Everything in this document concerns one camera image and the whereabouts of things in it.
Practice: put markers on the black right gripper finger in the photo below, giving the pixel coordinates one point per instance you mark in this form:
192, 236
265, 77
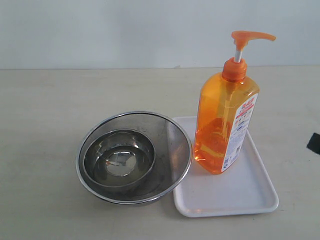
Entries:
314, 143

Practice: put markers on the orange pump soap bottle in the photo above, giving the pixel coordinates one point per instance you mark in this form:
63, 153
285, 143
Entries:
226, 104

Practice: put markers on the small stainless steel bowl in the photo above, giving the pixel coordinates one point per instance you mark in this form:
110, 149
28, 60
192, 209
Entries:
120, 159

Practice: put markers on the white plastic tray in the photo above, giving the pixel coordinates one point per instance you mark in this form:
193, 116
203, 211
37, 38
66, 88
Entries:
243, 189

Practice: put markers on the steel mesh colander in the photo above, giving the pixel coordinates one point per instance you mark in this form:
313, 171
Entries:
173, 156

